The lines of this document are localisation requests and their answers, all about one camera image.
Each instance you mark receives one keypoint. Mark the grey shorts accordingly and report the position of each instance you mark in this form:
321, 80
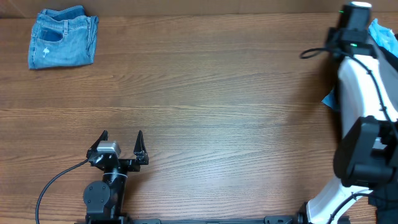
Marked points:
388, 73

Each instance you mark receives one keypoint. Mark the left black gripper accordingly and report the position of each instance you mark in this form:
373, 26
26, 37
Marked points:
139, 152

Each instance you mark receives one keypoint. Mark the black garment at corner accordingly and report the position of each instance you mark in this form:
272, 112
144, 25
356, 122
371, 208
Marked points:
386, 207

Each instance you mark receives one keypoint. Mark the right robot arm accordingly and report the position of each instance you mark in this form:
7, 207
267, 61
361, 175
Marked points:
366, 95

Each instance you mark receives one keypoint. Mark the light blue garment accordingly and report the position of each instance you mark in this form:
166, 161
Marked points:
376, 31

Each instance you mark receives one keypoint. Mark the black garment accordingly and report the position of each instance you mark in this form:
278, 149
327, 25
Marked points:
386, 46
386, 207

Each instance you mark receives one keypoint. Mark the folded blue denim jeans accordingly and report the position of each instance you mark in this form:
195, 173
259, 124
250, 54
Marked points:
64, 38

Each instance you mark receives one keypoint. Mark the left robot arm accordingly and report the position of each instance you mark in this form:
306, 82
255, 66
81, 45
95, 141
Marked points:
104, 198

